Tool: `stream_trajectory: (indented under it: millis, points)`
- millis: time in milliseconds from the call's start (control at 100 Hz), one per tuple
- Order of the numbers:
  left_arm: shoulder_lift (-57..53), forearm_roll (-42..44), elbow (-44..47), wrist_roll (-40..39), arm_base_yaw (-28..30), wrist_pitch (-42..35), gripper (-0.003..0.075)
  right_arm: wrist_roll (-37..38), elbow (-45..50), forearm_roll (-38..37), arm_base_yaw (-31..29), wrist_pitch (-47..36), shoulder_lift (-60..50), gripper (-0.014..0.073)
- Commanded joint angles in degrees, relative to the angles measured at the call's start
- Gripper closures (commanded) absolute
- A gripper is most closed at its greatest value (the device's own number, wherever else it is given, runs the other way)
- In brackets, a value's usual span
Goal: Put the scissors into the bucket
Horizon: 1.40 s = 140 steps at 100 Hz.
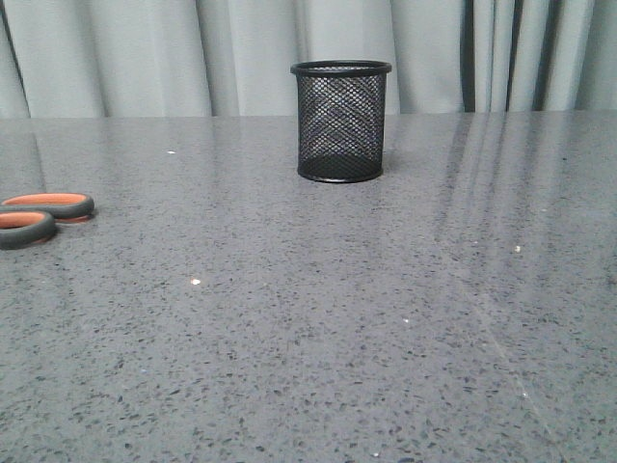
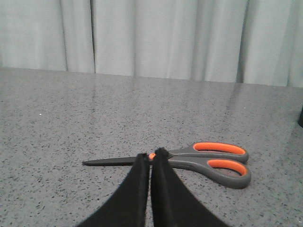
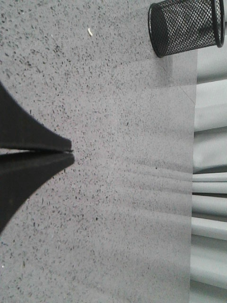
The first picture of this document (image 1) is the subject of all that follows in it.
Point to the grey orange scissors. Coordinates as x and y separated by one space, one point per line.
31 218

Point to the black mesh pen bucket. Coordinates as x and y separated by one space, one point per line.
341 119

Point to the grey curtain backdrop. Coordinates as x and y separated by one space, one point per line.
79 59

